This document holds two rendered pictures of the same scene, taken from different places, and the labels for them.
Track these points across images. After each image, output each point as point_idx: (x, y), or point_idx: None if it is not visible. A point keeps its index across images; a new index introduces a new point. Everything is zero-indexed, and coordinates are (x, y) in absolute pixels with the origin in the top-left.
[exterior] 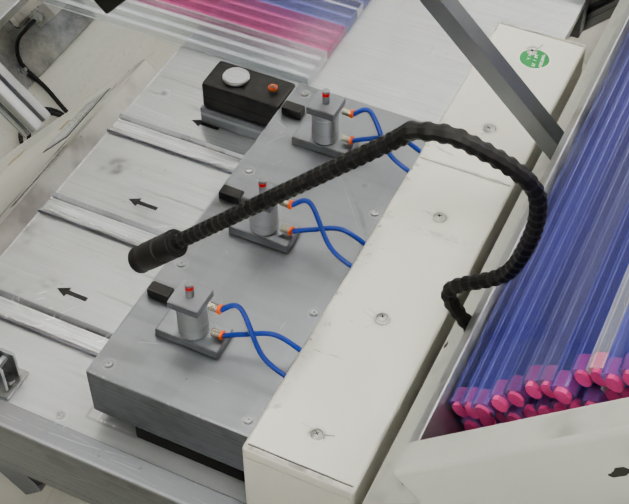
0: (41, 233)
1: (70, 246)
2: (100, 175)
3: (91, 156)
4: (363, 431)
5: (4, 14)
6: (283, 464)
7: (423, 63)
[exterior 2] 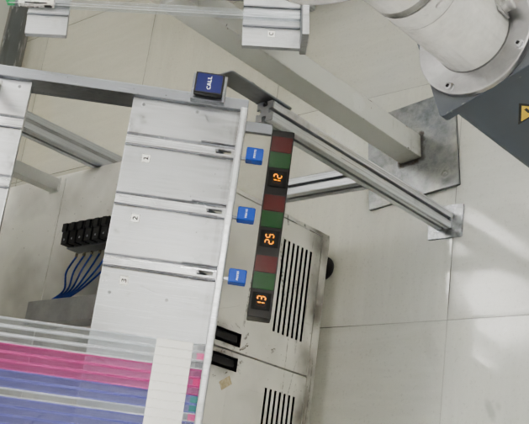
0: (3, 163)
1: None
2: None
3: None
4: None
5: (93, 310)
6: None
7: None
